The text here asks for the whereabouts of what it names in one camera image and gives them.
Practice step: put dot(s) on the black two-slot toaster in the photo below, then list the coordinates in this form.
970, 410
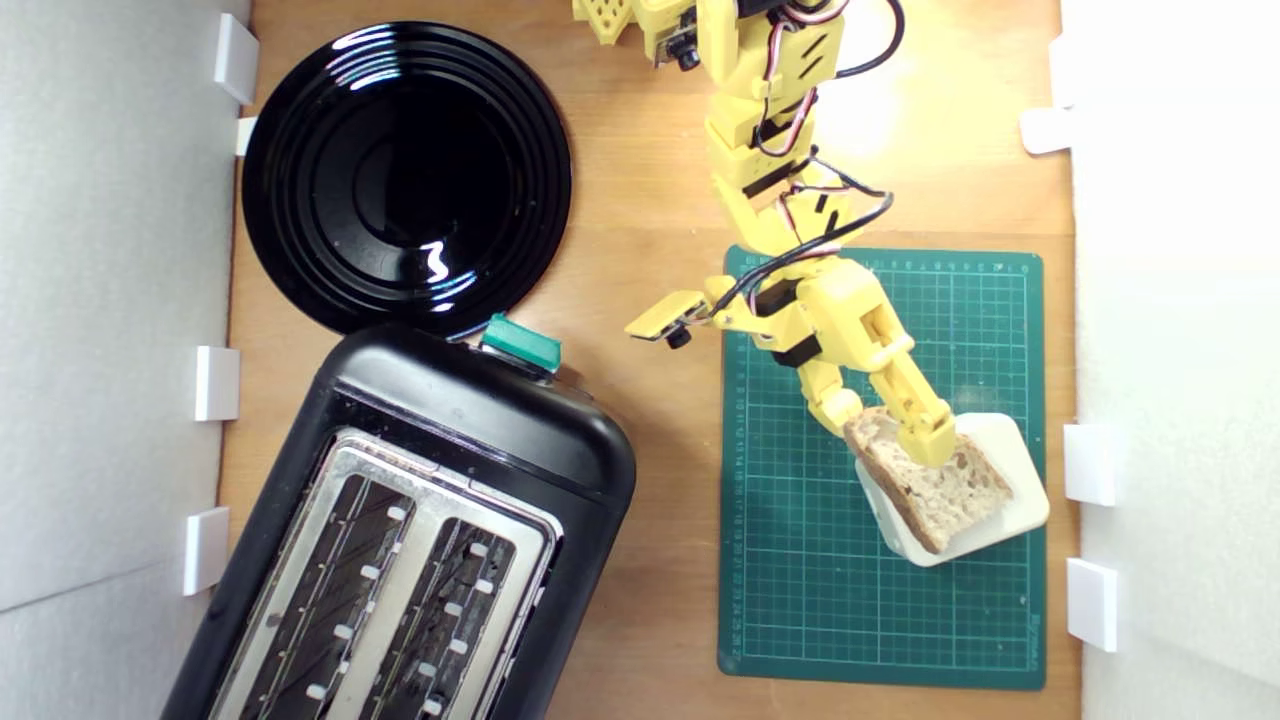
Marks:
480, 420

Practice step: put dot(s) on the white rounded block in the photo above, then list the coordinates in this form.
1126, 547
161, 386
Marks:
1020, 500

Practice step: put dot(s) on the green toaster lever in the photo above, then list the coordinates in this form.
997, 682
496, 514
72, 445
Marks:
520, 343

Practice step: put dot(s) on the white wall clip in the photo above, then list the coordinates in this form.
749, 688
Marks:
206, 550
1092, 603
217, 383
1090, 463
1045, 130
235, 58
1062, 70
246, 135

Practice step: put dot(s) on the brown bread slice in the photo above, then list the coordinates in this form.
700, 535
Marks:
940, 500

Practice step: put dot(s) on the black round plate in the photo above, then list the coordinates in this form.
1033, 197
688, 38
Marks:
400, 180

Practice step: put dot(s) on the yellow gripper camera housing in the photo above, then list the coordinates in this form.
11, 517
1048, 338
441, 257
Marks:
665, 312

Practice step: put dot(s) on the green cutting mat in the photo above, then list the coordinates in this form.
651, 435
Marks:
800, 550

